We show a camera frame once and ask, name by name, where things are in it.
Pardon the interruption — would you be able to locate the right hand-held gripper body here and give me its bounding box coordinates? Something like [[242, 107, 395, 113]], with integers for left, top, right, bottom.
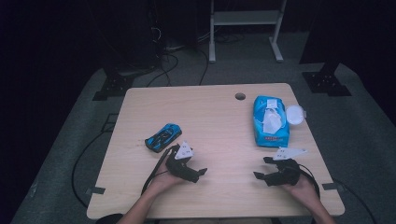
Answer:
[[265, 147, 308, 188]]

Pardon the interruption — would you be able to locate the bundle of black cables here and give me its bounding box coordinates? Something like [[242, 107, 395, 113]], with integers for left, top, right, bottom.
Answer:
[[199, 31, 246, 45]]

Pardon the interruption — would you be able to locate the black stand base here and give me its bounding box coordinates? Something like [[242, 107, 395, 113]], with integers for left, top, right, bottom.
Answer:
[[92, 73, 134, 102], [302, 62, 353, 97]]

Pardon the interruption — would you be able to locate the looped black floor cable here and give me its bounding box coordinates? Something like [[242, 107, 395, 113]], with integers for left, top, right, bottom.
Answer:
[[146, 52, 180, 88]]

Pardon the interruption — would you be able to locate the hand-held gripper cable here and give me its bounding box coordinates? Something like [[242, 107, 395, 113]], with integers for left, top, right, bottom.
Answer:
[[292, 162, 321, 200], [140, 144, 176, 196]]

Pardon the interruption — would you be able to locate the right hand-held gripper cable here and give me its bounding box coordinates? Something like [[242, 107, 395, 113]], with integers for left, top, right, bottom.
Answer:
[[292, 162, 321, 200]]

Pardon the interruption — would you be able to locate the blue wet wipes pack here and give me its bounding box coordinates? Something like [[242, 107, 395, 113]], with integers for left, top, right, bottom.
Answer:
[[252, 95, 307, 148]]

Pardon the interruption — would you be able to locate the left hand-held gripper cable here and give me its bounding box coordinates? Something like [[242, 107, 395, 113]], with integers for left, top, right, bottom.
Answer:
[[140, 144, 176, 196]]

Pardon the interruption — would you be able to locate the person's right hand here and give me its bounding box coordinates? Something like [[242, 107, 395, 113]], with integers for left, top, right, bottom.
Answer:
[[281, 176, 319, 206]]

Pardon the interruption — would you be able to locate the person's left hand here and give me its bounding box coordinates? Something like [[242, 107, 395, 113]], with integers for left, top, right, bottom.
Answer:
[[146, 161, 185, 197]]

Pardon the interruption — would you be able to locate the long black floor cable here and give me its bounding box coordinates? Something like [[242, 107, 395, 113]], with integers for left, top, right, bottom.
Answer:
[[331, 178, 378, 224], [71, 113, 120, 209]]

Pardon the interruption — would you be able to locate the white wet wipe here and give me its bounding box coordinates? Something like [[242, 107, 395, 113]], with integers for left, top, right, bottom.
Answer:
[[261, 106, 284, 134]]

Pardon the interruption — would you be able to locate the dark equipment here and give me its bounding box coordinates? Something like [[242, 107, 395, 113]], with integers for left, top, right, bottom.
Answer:
[[92, 0, 166, 74]]

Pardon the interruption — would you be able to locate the curved black floor cable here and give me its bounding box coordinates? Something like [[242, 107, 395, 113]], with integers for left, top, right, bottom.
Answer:
[[198, 49, 210, 87]]

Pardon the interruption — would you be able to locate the grey tape piece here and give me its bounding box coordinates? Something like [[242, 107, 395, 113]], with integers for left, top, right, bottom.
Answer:
[[85, 186, 106, 196], [321, 182, 345, 191]]

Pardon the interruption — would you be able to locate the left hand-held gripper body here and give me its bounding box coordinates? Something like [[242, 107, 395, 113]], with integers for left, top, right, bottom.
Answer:
[[165, 140, 196, 180]]

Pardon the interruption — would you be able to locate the white metal stand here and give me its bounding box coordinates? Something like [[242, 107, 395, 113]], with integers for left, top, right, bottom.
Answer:
[[208, 0, 288, 64]]

